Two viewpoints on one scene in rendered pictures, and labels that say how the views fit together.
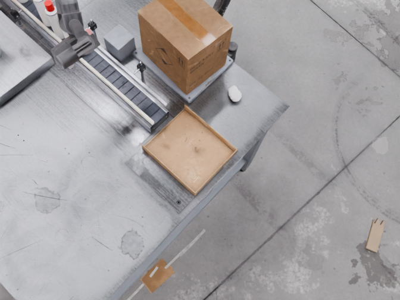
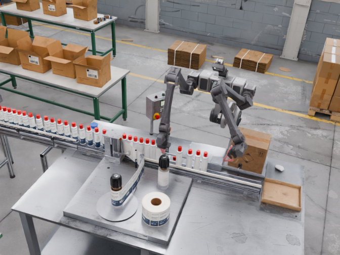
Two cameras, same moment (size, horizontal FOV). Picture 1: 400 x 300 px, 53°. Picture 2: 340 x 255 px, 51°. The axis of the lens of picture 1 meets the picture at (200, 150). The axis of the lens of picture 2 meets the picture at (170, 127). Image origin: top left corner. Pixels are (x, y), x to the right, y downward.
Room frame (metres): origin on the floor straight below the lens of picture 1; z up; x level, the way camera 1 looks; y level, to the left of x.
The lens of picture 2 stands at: (-1.12, 1.60, 2.87)
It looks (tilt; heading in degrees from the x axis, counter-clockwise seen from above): 34 degrees down; 342
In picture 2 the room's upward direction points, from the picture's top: 3 degrees clockwise
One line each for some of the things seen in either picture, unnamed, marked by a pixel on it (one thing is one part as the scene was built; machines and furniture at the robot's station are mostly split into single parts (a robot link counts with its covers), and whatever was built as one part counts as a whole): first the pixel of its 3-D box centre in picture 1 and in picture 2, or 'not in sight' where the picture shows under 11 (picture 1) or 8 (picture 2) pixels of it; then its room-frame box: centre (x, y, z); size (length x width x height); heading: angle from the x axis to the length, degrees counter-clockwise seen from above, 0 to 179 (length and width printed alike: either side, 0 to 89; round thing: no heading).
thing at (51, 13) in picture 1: (55, 19); (189, 159); (1.05, 0.69, 0.98); 0.05 x 0.05 x 0.20
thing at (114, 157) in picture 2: not in sight; (115, 145); (1.33, 1.27, 1.01); 0.14 x 0.13 x 0.26; 56
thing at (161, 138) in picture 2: not in sight; (162, 134); (1.04, 0.94, 1.28); 0.11 x 0.09 x 0.12; 139
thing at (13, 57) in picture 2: not in sight; (9, 48); (3.88, 2.27, 0.97); 0.44 x 0.38 x 0.37; 144
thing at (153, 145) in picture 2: not in sight; (153, 150); (1.24, 0.96, 0.98); 0.05 x 0.05 x 0.20
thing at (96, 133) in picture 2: not in sight; (97, 137); (1.53, 1.40, 0.98); 0.05 x 0.05 x 0.20
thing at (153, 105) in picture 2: not in sight; (158, 105); (1.30, 0.91, 1.38); 0.17 x 0.10 x 0.19; 111
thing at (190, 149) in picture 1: (189, 148); (282, 193); (0.61, 0.04, 0.85); 0.30 x 0.26 x 0.04; 56
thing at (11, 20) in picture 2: not in sight; (16, 12); (8.20, 2.54, 0.19); 0.64 x 0.54 x 0.37; 143
